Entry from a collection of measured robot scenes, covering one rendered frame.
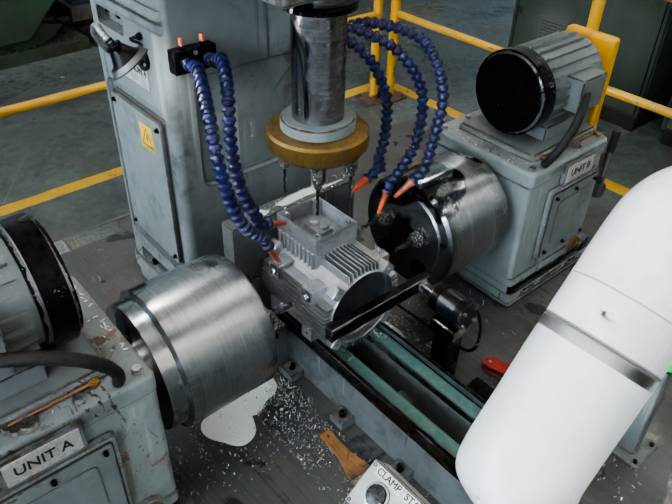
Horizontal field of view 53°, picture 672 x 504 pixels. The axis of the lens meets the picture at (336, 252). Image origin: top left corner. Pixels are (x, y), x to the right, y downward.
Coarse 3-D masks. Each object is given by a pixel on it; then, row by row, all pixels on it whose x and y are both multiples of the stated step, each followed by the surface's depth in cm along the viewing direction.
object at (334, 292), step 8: (272, 240) 132; (280, 248) 132; (384, 264) 127; (392, 264) 128; (328, 288) 121; (336, 288) 120; (328, 296) 121; (336, 296) 120; (384, 320) 135; (328, 344) 128; (336, 344) 128
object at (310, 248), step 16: (288, 208) 131; (304, 208) 133; (320, 208) 134; (336, 208) 131; (288, 224) 128; (304, 224) 130; (320, 224) 128; (352, 224) 127; (288, 240) 130; (304, 240) 125; (320, 240) 123; (336, 240) 126; (352, 240) 129; (304, 256) 127; (320, 256) 125
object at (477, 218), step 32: (448, 160) 143; (416, 192) 136; (448, 192) 136; (480, 192) 139; (384, 224) 143; (416, 224) 139; (448, 224) 133; (480, 224) 139; (416, 256) 143; (448, 256) 136; (480, 256) 146
